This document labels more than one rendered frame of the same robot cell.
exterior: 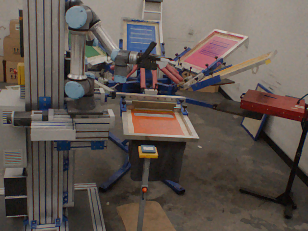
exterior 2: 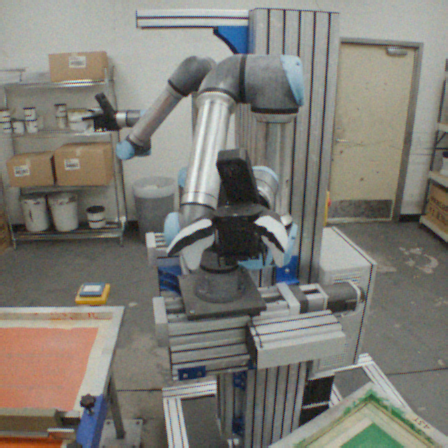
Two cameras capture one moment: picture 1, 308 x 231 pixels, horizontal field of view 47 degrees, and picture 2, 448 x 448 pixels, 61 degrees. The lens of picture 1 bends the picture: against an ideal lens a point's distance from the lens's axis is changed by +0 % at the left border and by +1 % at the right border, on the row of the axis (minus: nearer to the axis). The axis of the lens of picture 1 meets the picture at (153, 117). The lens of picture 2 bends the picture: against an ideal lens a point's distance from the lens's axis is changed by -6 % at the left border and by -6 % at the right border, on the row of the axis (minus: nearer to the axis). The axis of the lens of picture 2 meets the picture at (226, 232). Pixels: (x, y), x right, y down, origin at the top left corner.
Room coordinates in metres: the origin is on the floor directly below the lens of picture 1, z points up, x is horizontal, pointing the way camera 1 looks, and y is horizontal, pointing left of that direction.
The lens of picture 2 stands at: (3.67, 0.72, 1.90)
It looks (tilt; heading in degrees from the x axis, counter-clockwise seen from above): 24 degrees down; 185
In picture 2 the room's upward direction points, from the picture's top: straight up
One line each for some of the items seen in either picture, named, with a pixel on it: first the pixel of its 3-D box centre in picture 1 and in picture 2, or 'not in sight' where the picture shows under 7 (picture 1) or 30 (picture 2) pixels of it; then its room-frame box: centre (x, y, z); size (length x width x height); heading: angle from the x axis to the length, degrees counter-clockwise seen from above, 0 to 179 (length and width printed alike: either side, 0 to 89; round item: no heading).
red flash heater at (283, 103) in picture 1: (275, 104); not in sight; (3.34, -1.18, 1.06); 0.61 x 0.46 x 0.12; 69
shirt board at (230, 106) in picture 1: (200, 102); not in sight; (3.62, -0.48, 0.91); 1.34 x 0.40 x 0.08; 69
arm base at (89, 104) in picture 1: (84, 99); not in sight; (2.18, 0.47, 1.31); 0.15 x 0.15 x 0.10
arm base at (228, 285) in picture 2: not in sight; (219, 274); (2.65, 0.62, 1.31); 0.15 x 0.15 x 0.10
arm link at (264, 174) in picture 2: not in sight; (257, 191); (2.93, 0.72, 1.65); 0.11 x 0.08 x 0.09; 173
